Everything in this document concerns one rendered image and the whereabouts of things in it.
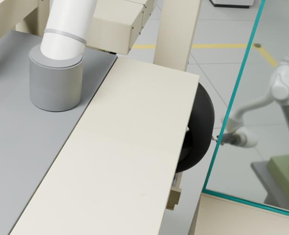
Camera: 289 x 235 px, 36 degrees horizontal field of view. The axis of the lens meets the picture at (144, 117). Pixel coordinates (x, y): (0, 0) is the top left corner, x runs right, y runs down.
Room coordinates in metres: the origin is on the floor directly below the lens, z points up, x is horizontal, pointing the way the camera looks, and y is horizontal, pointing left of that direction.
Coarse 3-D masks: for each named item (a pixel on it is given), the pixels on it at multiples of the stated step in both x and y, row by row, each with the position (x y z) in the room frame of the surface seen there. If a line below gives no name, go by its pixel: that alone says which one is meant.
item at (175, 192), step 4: (172, 188) 1.64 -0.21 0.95; (176, 188) 1.65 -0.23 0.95; (180, 188) 1.65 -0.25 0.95; (172, 192) 1.63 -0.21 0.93; (176, 192) 1.63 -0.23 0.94; (180, 192) 1.63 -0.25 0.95; (172, 196) 1.63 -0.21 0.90; (176, 196) 1.63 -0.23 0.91; (168, 200) 1.63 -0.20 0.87; (172, 200) 1.63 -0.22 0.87; (176, 200) 1.63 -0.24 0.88; (176, 204) 1.63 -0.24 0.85
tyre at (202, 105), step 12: (204, 96) 1.89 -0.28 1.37; (192, 108) 1.76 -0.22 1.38; (204, 108) 1.81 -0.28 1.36; (192, 120) 1.73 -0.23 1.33; (204, 120) 1.76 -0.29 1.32; (192, 132) 1.72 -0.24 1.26; (204, 132) 1.74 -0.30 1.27; (192, 144) 1.96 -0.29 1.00; (204, 144) 1.73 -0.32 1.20; (180, 156) 1.89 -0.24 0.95; (192, 156) 1.72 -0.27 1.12; (180, 168) 1.73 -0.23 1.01
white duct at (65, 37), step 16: (64, 0) 1.15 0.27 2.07; (80, 0) 1.16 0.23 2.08; (96, 0) 1.21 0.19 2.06; (64, 16) 1.12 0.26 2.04; (80, 16) 1.14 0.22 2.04; (48, 32) 1.10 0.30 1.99; (64, 32) 1.09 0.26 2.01; (80, 32) 1.12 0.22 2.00; (48, 48) 1.07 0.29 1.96; (64, 48) 1.07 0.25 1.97; (80, 48) 1.10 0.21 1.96
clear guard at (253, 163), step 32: (288, 0) 1.32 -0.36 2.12; (256, 32) 1.33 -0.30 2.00; (288, 32) 1.32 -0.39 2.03; (256, 64) 1.32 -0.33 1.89; (288, 64) 1.31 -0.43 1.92; (256, 96) 1.32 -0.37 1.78; (288, 96) 1.31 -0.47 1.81; (224, 128) 1.32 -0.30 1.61; (256, 128) 1.32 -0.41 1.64; (288, 128) 1.30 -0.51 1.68; (224, 160) 1.32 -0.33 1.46; (256, 160) 1.31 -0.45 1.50; (288, 160) 1.30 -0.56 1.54; (224, 192) 1.32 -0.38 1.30; (256, 192) 1.30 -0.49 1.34; (288, 192) 1.29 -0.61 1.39
